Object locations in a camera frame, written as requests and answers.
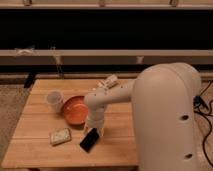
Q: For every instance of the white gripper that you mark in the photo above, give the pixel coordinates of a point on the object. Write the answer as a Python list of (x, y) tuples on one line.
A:
[(97, 123)]

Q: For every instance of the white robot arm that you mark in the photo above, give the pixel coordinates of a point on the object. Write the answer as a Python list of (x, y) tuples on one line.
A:
[(163, 115)]

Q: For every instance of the white ceramic cup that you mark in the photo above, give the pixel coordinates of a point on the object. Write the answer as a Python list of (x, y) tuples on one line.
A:
[(54, 100)]

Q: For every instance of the orange bowl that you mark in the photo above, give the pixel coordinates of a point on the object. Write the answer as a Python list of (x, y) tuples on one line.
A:
[(75, 111)]

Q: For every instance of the white speckled sponge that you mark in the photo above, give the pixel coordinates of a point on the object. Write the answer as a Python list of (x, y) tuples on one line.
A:
[(60, 136)]

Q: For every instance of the wooden table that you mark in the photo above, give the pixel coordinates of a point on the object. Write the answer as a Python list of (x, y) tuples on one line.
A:
[(42, 139)]

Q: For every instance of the white crumpled object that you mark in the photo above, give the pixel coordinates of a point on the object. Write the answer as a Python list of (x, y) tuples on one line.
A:
[(109, 82)]

